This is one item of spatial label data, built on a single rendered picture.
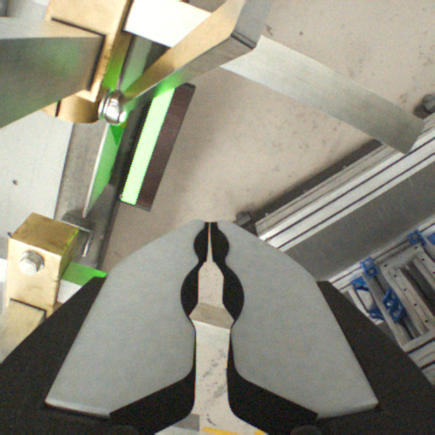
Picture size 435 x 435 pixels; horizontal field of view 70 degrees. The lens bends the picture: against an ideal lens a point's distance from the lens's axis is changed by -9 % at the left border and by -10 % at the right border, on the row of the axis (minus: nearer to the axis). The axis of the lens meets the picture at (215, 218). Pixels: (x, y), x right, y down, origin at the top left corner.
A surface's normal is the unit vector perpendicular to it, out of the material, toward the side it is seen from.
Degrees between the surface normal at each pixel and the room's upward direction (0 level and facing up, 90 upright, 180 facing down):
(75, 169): 0
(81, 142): 0
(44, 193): 0
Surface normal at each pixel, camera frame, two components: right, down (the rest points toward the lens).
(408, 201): 0.02, 0.47
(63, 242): 0.38, -0.82
